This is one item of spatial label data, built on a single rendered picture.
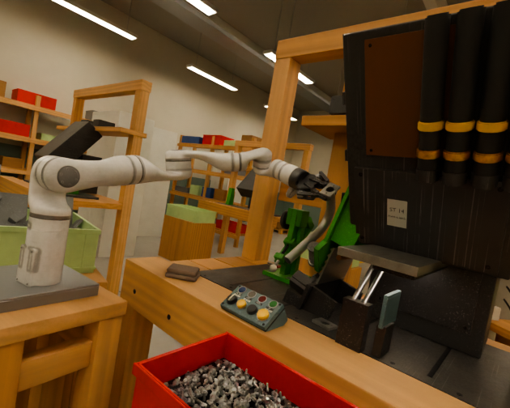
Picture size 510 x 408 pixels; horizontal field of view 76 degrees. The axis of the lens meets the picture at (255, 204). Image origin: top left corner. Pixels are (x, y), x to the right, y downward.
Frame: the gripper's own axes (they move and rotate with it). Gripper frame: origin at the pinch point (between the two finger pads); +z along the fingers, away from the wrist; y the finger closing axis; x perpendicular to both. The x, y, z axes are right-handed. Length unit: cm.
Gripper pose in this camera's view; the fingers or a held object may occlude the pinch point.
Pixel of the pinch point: (328, 193)
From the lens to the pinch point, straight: 108.3
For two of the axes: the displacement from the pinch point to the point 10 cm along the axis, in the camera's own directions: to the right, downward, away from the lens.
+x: 2.2, 6.8, 7.0
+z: 6.8, 4.1, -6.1
